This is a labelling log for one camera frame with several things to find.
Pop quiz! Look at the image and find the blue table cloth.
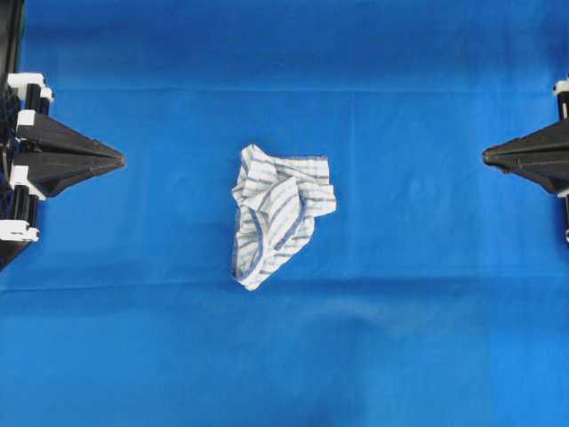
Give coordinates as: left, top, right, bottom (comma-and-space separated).
1, 1, 568, 426

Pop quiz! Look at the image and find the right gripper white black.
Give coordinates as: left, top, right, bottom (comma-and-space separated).
483, 77, 569, 218

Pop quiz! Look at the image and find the black left frame post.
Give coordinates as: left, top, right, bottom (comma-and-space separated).
0, 0, 25, 89

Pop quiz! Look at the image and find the white blue striped towel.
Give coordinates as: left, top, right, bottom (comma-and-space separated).
231, 144, 337, 291

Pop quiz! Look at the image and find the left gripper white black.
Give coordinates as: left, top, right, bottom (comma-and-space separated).
1, 72, 124, 243

